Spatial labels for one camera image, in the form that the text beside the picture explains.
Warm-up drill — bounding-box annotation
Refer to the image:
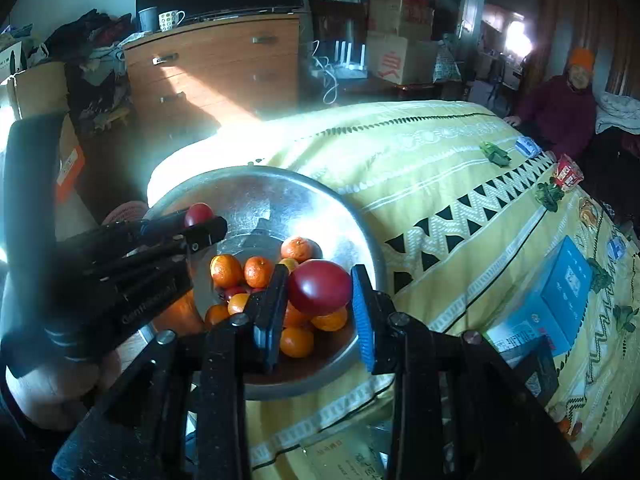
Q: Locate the black printed box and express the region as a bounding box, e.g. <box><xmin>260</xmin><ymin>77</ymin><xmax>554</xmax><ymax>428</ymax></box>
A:
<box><xmin>500</xmin><ymin>342</ymin><xmax>560</xmax><ymax>402</ymax></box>

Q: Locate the pile of mandarin oranges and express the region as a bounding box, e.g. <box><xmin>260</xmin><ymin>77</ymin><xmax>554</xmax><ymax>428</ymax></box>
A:
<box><xmin>204</xmin><ymin>236</ymin><xmax>349</xmax><ymax>359</ymax></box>

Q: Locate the red snack packet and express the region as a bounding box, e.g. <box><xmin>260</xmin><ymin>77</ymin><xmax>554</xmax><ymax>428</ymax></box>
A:
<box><xmin>552</xmin><ymin>154</ymin><xmax>583</xmax><ymax>192</ymax></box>

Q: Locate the yellow patterned blanket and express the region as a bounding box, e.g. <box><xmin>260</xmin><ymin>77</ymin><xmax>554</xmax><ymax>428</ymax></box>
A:
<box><xmin>147</xmin><ymin>100</ymin><xmax>640</xmax><ymax>480</ymax></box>

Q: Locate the large red apple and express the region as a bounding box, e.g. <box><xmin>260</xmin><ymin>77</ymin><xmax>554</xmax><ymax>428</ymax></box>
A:
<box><xmin>287</xmin><ymin>259</ymin><xmax>352</xmax><ymax>316</ymax></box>

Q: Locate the plaid bag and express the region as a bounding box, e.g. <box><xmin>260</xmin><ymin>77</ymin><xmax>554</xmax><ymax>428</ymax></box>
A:
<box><xmin>432</xmin><ymin>35</ymin><xmax>463</xmax><ymax>83</ymax></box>

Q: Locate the person's left hand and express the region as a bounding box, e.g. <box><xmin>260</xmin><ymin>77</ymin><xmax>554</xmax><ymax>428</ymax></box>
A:
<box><xmin>4</xmin><ymin>327</ymin><xmax>123</xmax><ymax>433</ymax></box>

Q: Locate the green leafy vegetable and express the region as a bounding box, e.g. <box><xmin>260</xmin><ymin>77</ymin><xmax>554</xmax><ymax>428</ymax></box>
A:
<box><xmin>480</xmin><ymin>141</ymin><xmax>512</xmax><ymax>166</ymax></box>
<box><xmin>537</xmin><ymin>182</ymin><xmax>563</xmax><ymax>211</ymax></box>
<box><xmin>615</xmin><ymin>305</ymin><xmax>639</xmax><ymax>333</ymax></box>
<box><xmin>589</xmin><ymin>259</ymin><xmax>613</xmax><ymax>293</ymax></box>

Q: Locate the white bedding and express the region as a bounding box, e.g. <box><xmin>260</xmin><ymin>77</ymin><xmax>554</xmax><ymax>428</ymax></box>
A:
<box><xmin>595</xmin><ymin>91</ymin><xmax>640</xmax><ymax>133</ymax></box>

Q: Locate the pink basket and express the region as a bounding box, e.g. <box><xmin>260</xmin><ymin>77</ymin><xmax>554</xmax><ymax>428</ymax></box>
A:
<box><xmin>102</xmin><ymin>200</ymin><xmax>148</xmax><ymax>226</ymax></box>

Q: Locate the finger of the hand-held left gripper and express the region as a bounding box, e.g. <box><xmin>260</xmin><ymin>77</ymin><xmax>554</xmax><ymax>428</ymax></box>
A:
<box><xmin>97</xmin><ymin>210</ymin><xmax>193</xmax><ymax>248</ymax></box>
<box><xmin>125</xmin><ymin>216</ymin><xmax>228</xmax><ymax>281</ymax></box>

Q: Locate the pile of clothes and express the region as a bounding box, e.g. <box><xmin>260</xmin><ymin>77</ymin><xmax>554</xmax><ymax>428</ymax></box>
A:
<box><xmin>42</xmin><ymin>10</ymin><xmax>133</xmax><ymax>136</ymax></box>

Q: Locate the round metal bowl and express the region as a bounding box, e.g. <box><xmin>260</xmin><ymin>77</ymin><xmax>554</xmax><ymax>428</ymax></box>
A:
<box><xmin>142</xmin><ymin>166</ymin><xmax>388</xmax><ymax>401</ymax></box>

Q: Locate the clear plastic bag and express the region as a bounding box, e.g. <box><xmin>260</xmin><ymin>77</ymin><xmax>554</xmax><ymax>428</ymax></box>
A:
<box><xmin>300</xmin><ymin>432</ymin><xmax>396</xmax><ymax>480</ymax></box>

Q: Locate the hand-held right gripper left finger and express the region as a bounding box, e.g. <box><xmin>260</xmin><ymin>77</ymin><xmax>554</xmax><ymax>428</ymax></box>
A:
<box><xmin>52</xmin><ymin>262</ymin><xmax>290</xmax><ymax>480</ymax></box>

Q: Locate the wooden dresser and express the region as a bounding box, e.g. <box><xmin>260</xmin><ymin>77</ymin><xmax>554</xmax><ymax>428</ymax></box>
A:
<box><xmin>122</xmin><ymin>12</ymin><xmax>301</xmax><ymax>161</ymax></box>

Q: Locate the blue snack packet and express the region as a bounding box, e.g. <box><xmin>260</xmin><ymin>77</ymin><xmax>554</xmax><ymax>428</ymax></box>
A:
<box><xmin>516</xmin><ymin>136</ymin><xmax>542</xmax><ymax>160</ymax></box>

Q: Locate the cardboard box with orange label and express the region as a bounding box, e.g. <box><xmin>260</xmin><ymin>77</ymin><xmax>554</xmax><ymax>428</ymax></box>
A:
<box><xmin>0</xmin><ymin>62</ymin><xmax>86</xmax><ymax>201</ymax></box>

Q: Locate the large blue box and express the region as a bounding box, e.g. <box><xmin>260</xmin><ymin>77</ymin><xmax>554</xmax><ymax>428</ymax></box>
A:
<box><xmin>482</xmin><ymin>236</ymin><xmax>596</xmax><ymax>361</ymax></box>

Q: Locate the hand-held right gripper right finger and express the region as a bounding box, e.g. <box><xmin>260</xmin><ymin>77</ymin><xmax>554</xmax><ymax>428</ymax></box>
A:
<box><xmin>350</xmin><ymin>264</ymin><xmax>583</xmax><ymax>480</ymax></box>

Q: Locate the white router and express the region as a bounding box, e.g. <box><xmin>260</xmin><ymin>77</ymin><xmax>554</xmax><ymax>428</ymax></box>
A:
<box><xmin>312</xmin><ymin>40</ymin><xmax>368</xmax><ymax>81</ymax></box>

